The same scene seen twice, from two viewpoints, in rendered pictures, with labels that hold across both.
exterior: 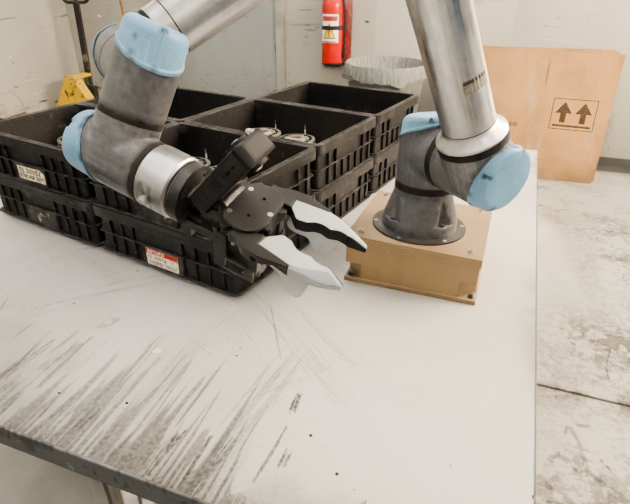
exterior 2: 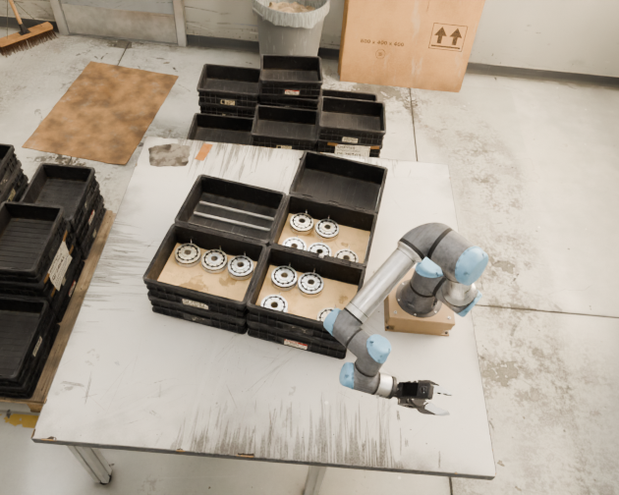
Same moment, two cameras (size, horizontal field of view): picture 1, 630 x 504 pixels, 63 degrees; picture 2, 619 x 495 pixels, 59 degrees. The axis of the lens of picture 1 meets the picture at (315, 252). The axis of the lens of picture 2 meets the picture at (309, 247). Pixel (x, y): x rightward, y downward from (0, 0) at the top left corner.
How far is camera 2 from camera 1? 1.51 m
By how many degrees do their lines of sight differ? 27
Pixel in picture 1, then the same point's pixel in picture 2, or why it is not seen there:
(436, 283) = (431, 330)
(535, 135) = (418, 54)
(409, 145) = (423, 280)
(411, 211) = (421, 302)
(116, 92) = (371, 370)
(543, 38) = not seen: outside the picture
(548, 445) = not seen: hidden behind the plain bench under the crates
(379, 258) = (405, 323)
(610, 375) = (483, 286)
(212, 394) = (364, 420)
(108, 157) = (365, 387)
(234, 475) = (393, 454)
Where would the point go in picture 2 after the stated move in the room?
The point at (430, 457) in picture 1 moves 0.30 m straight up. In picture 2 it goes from (454, 427) to (480, 392)
